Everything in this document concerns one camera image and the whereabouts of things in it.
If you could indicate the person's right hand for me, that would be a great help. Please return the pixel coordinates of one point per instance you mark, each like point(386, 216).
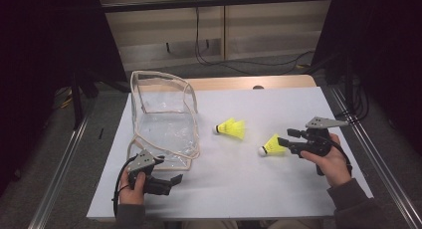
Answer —
point(335, 166)

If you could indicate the dark round table grommet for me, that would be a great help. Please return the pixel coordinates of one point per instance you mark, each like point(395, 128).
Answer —
point(258, 87)

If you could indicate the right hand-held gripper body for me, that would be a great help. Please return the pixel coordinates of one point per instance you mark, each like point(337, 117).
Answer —
point(315, 142)

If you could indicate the clear plastic bag beige trim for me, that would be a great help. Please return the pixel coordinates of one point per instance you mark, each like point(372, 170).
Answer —
point(166, 132)

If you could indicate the person's left hand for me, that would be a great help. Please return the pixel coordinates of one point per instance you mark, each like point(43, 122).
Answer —
point(132, 195)

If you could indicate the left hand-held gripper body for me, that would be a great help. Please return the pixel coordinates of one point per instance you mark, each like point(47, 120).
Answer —
point(142, 161)

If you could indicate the black metal stand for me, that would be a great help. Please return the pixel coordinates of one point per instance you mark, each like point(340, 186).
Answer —
point(77, 99)

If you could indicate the small black floor object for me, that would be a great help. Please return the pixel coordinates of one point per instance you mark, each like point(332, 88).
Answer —
point(101, 133)

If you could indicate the metal floor rail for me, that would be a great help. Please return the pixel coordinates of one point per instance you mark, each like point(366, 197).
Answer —
point(56, 179)
point(391, 182)

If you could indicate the black horizontal bar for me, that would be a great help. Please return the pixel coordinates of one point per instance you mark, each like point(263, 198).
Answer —
point(215, 2)

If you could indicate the black curtain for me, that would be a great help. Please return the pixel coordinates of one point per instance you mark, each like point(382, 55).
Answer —
point(388, 40)
point(40, 40)

